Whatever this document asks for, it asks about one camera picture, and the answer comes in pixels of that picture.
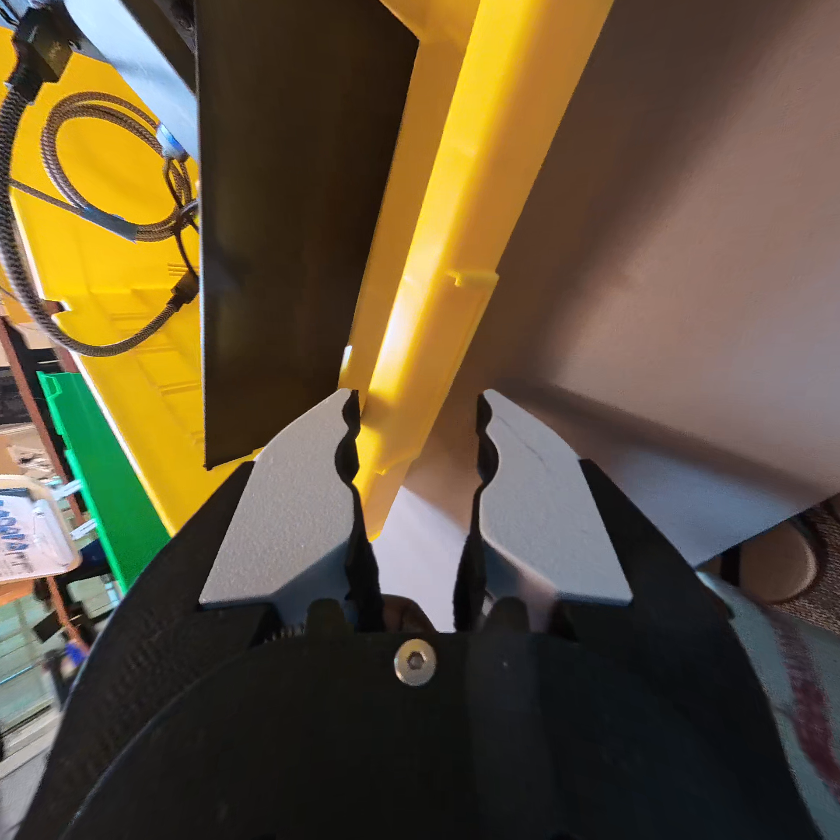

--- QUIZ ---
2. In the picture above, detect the yellow plastic bin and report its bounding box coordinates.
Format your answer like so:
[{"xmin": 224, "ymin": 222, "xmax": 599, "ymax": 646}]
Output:
[{"xmin": 0, "ymin": 0, "xmax": 614, "ymax": 540}]

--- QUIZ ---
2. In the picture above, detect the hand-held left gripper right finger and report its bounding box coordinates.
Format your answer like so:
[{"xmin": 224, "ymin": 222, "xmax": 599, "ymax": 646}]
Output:
[{"xmin": 454, "ymin": 390, "xmax": 634, "ymax": 632}]

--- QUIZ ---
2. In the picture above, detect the green plastic bin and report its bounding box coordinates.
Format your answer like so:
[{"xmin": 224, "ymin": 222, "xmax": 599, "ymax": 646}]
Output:
[{"xmin": 36, "ymin": 371, "xmax": 173, "ymax": 593}]

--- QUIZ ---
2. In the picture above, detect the black usb hub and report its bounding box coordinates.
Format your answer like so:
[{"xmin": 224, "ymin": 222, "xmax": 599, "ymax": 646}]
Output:
[{"xmin": 195, "ymin": 0, "xmax": 421, "ymax": 471}]

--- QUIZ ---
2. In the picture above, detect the person's right hand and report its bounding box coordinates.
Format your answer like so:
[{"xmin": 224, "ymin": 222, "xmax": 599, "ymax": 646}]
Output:
[{"xmin": 738, "ymin": 524, "xmax": 820, "ymax": 606}]

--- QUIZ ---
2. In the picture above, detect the grey usb hub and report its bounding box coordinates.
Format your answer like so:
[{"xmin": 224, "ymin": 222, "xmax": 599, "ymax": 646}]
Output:
[{"xmin": 62, "ymin": 0, "xmax": 200, "ymax": 161}]

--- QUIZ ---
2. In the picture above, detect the grey braided cable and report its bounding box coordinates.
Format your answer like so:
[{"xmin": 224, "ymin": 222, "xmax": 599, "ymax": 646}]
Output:
[
  {"xmin": 0, "ymin": 13, "xmax": 201, "ymax": 359},
  {"xmin": 42, "ymin": 92, "xmax": 200, "ymax": 244}
]

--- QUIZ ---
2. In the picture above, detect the instruction poster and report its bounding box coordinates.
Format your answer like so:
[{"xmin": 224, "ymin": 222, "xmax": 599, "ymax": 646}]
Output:
[{"xmin": 0, "ymin": 474, "xmax": 83, "ymax": 586}]

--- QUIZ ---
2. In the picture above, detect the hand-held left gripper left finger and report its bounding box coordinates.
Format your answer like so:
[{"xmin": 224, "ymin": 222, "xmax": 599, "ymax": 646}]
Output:
[{"xmin": 199, "ymin": 389, "xmax": 384, "ymax": 632}]

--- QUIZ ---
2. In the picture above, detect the person's left hand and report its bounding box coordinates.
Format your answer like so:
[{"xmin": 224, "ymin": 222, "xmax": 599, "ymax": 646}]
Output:
[{"xmin": 381, "ymin": 594, "xmax": 437, "ymax": 632}]

